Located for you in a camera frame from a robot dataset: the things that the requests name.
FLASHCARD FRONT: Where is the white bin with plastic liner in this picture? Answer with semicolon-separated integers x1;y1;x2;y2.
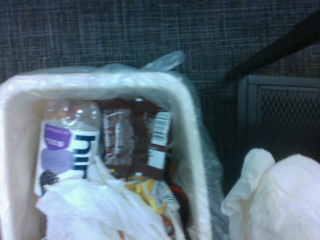
0;50;225;240

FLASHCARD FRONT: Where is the discarded white paper tissue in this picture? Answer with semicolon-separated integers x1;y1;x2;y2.
35;156;176;240

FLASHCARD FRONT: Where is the brown snack wrapper with barcode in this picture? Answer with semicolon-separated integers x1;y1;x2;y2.
99;98;174;181

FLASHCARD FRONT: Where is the yellow snack wrapper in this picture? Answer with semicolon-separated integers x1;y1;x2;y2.
123;174;176;216

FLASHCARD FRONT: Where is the red and black wrapper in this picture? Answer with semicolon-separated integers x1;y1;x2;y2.
163;159;191;240

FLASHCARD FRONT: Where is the clear bottle with purple label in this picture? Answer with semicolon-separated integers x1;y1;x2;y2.
34;99;103;199

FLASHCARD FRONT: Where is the black perforated metal cabinet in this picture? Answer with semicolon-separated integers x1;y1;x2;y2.
235;74;320;174

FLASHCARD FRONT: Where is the black metal table leg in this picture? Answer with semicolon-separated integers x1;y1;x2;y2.
224;9;320;79

